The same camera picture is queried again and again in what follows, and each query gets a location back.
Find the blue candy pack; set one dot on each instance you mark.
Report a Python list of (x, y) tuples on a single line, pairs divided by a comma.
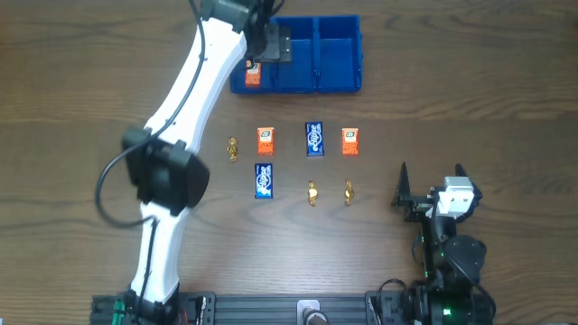
[(314, 139), (263, 180)]

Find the orange candy box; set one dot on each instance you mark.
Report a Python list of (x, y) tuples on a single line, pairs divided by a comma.
[(350, 146), (265, 146), (253, 79)]

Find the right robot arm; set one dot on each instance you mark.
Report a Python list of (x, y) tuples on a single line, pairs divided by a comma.
[(465, 262)]

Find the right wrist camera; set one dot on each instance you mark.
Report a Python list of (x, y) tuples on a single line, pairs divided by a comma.
[(456, 194)]

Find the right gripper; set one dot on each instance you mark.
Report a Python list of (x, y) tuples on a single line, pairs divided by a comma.
[(420, 208)]

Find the mounting rail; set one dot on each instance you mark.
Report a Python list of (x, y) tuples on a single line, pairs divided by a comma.
[(257, 311)]

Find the gold candy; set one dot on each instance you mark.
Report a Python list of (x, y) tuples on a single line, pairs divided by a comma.
[(348, 192), (232, 149), (312, 193)]

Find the blue tray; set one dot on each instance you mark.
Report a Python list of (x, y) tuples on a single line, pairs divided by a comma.
[(334, 54)]

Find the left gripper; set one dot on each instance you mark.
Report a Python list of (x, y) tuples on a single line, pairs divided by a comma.
[(277, 43)]

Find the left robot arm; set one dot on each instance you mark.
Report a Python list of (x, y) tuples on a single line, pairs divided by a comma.
[(203, 90)]

